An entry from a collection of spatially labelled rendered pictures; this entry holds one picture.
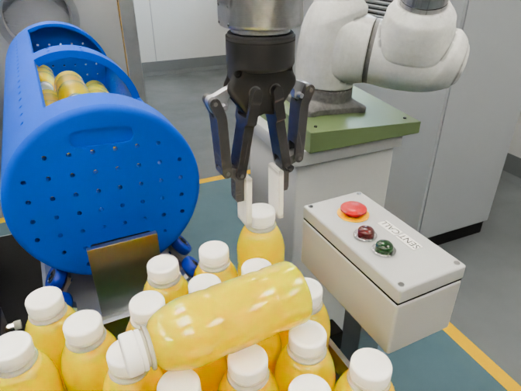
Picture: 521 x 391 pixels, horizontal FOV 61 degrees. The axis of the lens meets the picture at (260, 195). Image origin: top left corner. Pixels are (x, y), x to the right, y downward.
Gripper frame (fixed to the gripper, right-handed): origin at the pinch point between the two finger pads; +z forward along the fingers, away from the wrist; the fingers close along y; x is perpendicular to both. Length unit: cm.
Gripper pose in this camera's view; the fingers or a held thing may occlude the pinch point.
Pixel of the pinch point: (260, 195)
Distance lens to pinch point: 56.7
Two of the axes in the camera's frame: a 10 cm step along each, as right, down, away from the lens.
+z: 0.0, 8.7, 5.0
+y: -8.9, 2.2, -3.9
